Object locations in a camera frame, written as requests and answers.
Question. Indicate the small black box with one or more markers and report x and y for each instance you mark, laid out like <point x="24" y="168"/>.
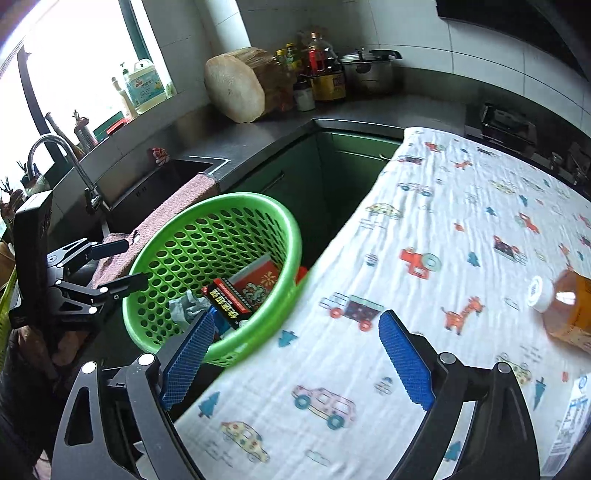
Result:
<point x="228" y="302"/>

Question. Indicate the black gas stove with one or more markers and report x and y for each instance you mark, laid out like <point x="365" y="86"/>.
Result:
<point x="553" y="146"/>

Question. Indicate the white cartoon print tablecloth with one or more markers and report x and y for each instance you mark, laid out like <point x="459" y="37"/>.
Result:
<point x="449" y="238"/>

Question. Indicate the black range hood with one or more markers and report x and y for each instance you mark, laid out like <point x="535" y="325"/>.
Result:
<point x="559" y="28"/>

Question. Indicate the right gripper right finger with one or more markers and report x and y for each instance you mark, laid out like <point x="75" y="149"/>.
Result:
<point x="500" y="443"/>

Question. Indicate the kitchen sink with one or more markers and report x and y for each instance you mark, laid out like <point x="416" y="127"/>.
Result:
<point x="150" y="191"/>

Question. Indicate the small white jar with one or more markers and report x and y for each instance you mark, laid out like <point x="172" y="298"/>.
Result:
<point x="304" y="95"/>

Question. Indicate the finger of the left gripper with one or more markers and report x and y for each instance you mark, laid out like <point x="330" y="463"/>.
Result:
<point x="77" y="254"/>
<point x="111" y="291"/>

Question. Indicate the yellow oil bottle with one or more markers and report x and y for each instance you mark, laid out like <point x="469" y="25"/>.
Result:
<point x="290" y="59"/>

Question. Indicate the grey paper wrapper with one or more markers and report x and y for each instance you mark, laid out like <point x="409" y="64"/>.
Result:
<point x="186" y="308"/>

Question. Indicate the round wooden chopping block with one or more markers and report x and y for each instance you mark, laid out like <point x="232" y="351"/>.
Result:
<point x="247" y="84"/>

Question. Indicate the green plastic mesh basket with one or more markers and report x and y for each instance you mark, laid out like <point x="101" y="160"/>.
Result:
<point x="212" y="239"/>

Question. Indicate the white milk carton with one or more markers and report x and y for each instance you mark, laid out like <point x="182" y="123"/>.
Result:
<point x="572" y="428"/>

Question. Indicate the steel pressure cooker pot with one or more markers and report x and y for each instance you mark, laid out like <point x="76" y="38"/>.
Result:
<point x="372" y="72"/>

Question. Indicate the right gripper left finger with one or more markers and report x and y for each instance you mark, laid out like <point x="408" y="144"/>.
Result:
<point x="116" y="416"/>

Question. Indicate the white detergent jug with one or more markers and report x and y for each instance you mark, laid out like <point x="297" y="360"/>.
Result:
<point x="144" y="86"/>

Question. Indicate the red printed packet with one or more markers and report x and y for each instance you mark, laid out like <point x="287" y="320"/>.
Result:
<point x="256" y="280"/>

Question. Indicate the dark soy sauce bottle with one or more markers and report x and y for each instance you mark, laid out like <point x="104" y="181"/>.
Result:
<point x="327" y="77"/>

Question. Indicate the red white scrubber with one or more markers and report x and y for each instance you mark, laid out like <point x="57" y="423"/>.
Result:
<point x="159" y="155"/>

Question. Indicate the green cabinet doors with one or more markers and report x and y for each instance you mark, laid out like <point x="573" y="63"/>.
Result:
<point x="321" y="178"/>

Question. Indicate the pink towel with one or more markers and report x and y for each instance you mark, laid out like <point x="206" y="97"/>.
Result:
<point x="199" y="188"/>

